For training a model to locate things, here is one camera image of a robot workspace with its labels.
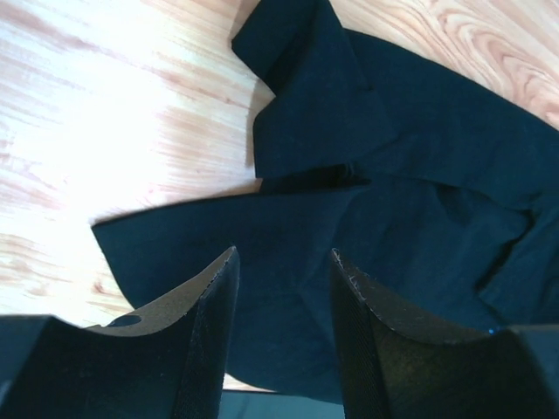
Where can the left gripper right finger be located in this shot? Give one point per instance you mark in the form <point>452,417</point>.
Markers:
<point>399,361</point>

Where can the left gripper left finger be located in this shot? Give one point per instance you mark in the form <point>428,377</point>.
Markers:
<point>163,360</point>

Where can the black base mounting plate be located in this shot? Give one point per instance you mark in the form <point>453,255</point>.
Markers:
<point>262,405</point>

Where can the black t shirt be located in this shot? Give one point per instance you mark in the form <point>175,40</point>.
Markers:
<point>440,189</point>

